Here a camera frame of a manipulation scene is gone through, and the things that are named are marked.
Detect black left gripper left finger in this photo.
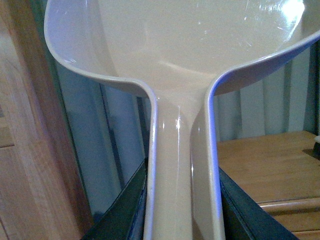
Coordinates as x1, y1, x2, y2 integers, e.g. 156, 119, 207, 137
82, 159, 148, 240

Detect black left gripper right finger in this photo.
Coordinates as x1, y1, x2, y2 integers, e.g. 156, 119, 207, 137
219, 168, 297, 240

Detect beige plastic dustpan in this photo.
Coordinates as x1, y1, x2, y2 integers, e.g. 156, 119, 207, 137
44, 0, 320, 240

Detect wooden nightstand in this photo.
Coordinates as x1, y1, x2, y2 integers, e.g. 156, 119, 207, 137
217, 131, 320, 240

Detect wooden bed headboard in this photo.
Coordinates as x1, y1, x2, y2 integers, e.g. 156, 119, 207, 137
0, 0, 93, 240

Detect beige hand brush black bristles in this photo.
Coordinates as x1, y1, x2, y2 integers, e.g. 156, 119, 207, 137
303, 135, 320, 159

